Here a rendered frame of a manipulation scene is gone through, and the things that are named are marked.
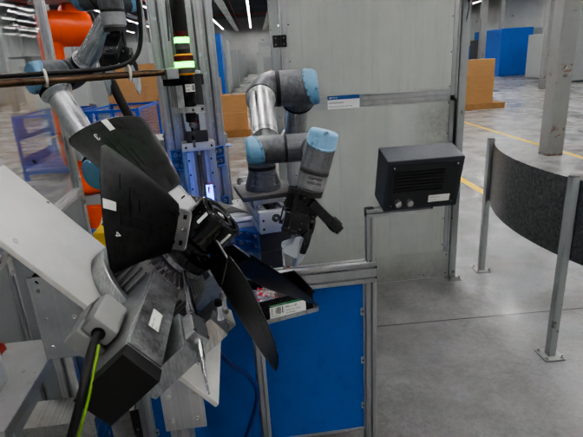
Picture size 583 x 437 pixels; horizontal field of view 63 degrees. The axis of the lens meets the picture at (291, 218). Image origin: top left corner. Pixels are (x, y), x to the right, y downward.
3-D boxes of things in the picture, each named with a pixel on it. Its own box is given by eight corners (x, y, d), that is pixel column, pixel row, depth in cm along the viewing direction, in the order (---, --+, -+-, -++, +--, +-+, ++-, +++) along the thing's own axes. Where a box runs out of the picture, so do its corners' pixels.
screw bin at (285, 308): (248, 327, 141) (245, 306, 139) (233, 302, 156) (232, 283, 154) (315, 309, 148) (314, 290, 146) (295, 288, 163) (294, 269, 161)
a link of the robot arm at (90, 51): (91, 94, 195) (147, 6, 166) (67, 96, 186) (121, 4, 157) (76, 71, 195) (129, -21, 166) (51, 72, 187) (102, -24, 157)
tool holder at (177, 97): (176, 114, 106) (170, 68, 103) (161, 113, 111) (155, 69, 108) (211, 110, 111) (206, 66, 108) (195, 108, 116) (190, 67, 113)
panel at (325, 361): (159, 458, 185) (131, 307, 164) (160, 454, 186) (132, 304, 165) (366, 429, 193) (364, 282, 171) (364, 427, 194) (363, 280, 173)
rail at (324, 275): (118, 309, 162) (114, 289, 159) (121, 304, 166) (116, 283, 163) (376, 282, 171) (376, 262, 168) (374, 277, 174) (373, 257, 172)
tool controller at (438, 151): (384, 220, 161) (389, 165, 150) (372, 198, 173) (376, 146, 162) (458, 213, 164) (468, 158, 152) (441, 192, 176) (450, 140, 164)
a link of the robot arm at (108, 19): (121, 10, 147) (94, 12, 146) (124, 26, 148) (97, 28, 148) (127, 13, 154) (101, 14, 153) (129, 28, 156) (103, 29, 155)
